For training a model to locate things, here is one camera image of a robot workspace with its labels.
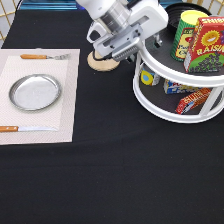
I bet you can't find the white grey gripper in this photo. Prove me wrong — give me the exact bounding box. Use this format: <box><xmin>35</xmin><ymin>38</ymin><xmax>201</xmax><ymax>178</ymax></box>
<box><xmin>87</xmin><ymin>0</ymin><xmax>168</xmax><ymax>61</ymax></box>

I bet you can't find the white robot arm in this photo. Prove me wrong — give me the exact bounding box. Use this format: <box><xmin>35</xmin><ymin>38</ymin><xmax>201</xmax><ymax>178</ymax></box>
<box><xmin>77</xmin><ymin>0</ymin><xmax>168</xmax><ymax>61</ymax></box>

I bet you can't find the white two-tier lazy Susan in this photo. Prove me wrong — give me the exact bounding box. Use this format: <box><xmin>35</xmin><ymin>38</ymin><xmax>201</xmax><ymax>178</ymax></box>
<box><xmin>133</xmin><ymin>28</ymin><xmax>224</xmax><ymax>124</ymax></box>

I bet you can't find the round silver metal plate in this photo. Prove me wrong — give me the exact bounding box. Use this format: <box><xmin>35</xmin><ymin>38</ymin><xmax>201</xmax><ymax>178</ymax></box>
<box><xmin>9</xmin><ymin>74</ymin><xmax>62</xmax><ymax>111</ymax></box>

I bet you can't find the blue yellow tin can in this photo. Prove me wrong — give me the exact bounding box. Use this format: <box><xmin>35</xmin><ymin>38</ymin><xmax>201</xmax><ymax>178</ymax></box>
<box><xmin>140</xmin><ymin>70</ymin><xmax>160</xmax><ymax>86</ymax></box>

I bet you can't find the green yellow cylindrical canister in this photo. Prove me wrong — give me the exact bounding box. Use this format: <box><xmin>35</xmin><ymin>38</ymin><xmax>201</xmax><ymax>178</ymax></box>
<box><xmin>170</xmin><ymin>10</ymin><xmax>207</xmax><ymax>61</ymax></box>

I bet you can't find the blue yellow popcorn box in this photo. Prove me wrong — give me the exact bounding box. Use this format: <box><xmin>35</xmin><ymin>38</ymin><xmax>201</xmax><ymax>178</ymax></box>
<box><xmin>164</xmin><ymin>80</ymin><xmax>199</xmax><ymax>94</ymax></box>

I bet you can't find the red raisins box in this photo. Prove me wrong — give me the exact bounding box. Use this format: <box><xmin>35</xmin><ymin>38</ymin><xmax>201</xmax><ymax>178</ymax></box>
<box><xmin>184</xmin><ymin>16</ymin><xmax>224</xmax><ymax>73</ymax></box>

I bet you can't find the round wooden coaster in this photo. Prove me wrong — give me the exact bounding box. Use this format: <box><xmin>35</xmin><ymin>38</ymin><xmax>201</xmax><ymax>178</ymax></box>
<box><xmin>87</xmin><ymin>51</ymin><xmax>119</xmax><ymax>72</ymax></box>

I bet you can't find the red butter box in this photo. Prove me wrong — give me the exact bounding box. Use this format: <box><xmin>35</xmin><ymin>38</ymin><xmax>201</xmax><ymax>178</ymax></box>
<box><xmin>176</xmin><ymin>88</ymin><xmax>211</xmax><ymax>114</ymax></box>

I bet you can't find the beige woven placemat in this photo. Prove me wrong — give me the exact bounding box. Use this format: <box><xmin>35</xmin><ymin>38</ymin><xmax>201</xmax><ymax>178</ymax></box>
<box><xmin>0</xmin><ymin>49</ymin><xmax>80</xmax><ymax>145</ymax></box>

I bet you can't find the wooden-handled fork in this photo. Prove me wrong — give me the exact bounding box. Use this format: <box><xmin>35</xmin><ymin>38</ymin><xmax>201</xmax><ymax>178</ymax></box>
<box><xmin>20</xmin><ymin>54</ymin><xmax>70</xmax><ymax>60</ymax></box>

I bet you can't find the wooden-handled knife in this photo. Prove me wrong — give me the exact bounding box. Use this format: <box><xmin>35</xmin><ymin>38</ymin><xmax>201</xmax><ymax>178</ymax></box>
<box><xmin>0</xmin><ymin>126</ymin><xmax>57</xmax><ymax>132</ymax></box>

